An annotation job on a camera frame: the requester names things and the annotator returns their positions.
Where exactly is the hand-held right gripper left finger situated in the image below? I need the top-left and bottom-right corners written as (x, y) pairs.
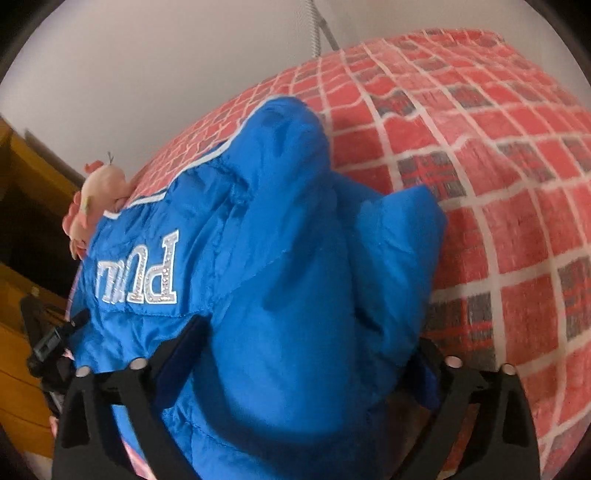
top-left (54, 316), bottom-right (209, 480)

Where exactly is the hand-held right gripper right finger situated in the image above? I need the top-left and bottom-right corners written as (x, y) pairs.
top-left (392, 339), bottom-right (541, 480)

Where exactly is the wooden cabinet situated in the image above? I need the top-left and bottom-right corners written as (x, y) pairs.
top-left (0, 262), bottom-right (71, 459)

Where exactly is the bed with red plaid sheet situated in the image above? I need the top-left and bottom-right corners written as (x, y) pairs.
top-left (69, 28), bottom-right (591, 480)

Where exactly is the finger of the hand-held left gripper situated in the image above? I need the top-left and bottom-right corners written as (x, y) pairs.
top-left (65, 308), bottom-right (91, 331)

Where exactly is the pink plush toy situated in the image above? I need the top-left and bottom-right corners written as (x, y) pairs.
top-left (62, 152), bottom-right (132, 260)

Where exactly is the blue puffer jacket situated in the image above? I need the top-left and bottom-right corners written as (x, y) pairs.
top-left (67, 96), bottom-right (448, 480)

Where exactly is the wooden door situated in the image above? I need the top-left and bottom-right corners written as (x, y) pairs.
top-left (0, 116), bottom-right (88, 197)

